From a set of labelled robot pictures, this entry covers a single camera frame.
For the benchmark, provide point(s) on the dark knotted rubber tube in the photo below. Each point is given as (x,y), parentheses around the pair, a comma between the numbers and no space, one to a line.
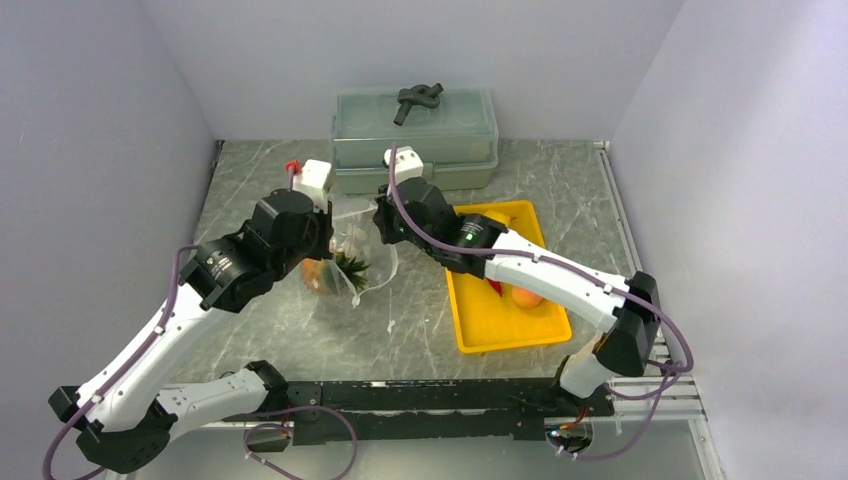
(426,96)

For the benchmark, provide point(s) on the yellow toy pear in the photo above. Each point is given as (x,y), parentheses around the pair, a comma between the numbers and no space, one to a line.
(499,217)

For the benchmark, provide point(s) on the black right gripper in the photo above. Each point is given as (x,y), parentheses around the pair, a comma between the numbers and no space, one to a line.
(383,215)

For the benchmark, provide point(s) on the green translucent storage box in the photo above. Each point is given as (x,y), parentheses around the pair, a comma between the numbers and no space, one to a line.
(458,141)

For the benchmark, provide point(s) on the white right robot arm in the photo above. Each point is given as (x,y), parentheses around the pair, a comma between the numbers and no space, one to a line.
(622,310)

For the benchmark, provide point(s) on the clear zip top bag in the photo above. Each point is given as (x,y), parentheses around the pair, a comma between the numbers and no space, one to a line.
(356,234)

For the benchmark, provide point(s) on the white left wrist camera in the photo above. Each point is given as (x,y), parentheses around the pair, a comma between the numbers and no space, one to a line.
(314,178)

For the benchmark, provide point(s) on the pink toy peach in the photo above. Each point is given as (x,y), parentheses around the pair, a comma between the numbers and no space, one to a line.
(524,298)

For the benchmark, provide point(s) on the yellow plastic tray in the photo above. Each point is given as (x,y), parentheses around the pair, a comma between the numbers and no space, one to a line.
(485,322)

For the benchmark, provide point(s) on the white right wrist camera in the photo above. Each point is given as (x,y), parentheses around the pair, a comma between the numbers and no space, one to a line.
(408,164)

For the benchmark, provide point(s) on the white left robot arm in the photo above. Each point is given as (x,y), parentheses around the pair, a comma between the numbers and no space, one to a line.
(123,415)

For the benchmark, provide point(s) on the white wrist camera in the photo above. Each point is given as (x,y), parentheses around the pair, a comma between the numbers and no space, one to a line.
(408,164)
(314,178)

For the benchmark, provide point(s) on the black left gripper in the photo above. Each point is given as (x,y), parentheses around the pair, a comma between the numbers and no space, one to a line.
(323,221)

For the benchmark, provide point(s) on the red toy chili pepper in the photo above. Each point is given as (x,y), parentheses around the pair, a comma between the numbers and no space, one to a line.
(496,286)

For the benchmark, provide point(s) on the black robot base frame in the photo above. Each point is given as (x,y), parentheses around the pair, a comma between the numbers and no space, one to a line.
(519,408)

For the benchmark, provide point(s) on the orange toy pineapple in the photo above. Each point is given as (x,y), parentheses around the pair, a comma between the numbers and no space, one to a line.
(343,273)

